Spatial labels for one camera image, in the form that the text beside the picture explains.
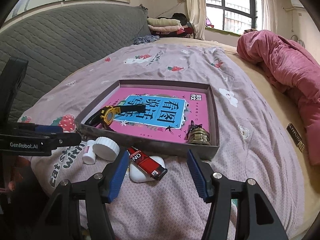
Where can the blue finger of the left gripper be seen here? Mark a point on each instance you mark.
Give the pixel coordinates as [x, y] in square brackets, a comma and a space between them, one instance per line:
[29, 129]
[52, 141]

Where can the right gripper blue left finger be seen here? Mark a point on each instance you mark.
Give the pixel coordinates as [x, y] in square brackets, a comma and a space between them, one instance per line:
[114, 174]

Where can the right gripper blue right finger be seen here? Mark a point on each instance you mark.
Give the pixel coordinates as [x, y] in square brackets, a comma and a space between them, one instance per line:
[201, 173]

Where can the red black lighter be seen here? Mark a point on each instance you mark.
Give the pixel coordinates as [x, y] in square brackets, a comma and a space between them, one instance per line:
[151, 167]

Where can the small white pill bottle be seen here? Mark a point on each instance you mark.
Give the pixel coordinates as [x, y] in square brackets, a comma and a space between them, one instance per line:
[88, 155]

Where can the brass metal ornament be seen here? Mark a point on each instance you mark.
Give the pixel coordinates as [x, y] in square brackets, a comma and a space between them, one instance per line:
[199, 136]

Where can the yellow black wrist watch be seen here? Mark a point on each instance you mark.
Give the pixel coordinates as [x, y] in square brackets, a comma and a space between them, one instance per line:
[104, 117]

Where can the white earbuds case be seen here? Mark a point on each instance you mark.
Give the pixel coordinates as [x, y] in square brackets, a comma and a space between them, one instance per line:
[137, 175]

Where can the white ribbed jar lid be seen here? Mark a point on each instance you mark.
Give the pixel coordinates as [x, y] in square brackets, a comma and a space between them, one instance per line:
[106, 148]

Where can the black hair claw clip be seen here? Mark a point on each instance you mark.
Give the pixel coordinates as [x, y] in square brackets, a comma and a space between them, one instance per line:
[192, 127]

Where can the pink strawberry bear bedsheet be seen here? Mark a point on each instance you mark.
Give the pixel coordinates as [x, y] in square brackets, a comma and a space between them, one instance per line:
[253, 143]

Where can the shallow grey cardboard tray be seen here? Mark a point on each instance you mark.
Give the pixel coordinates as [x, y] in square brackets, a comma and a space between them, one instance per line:
[205, 152]

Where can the pink Chinese workbook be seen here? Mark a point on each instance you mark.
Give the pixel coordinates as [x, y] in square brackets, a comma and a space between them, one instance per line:
[168, 112]

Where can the grey quilted headboard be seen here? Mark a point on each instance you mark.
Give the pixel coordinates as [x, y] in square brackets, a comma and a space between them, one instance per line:
[60, 41]

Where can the black gold mattress label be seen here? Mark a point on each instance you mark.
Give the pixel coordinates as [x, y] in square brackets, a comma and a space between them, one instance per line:
[297, 139]

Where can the blue patterned folded cloth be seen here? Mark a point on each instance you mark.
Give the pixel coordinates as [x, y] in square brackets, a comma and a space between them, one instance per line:
[146, 39]

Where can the pink crumpled quilt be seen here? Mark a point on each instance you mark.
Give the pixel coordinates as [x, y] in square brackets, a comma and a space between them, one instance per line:
[292, 70]

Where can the stack of folded blankets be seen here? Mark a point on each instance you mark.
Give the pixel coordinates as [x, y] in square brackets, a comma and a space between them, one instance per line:
[176, 26]

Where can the black framed window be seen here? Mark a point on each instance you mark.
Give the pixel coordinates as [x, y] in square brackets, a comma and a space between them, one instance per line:
[233, 16]

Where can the cream curtain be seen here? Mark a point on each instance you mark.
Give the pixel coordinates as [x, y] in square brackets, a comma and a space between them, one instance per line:
[196, 10]

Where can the white wall air conditioner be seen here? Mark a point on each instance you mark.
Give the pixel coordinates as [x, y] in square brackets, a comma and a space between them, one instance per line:
[296, 4]

